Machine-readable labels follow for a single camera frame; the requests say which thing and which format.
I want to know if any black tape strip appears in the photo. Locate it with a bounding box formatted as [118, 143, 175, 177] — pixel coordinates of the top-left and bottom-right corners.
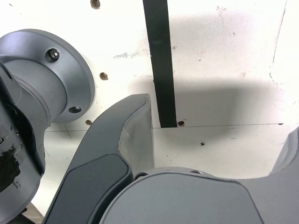
[142, 0, 178, 128]

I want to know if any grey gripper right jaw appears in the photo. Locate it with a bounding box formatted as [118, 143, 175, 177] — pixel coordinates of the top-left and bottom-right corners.
[99, 126, 299, 224]

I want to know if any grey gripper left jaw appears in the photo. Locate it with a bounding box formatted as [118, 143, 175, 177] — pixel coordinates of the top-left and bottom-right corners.
[43, 93, 156, 224]

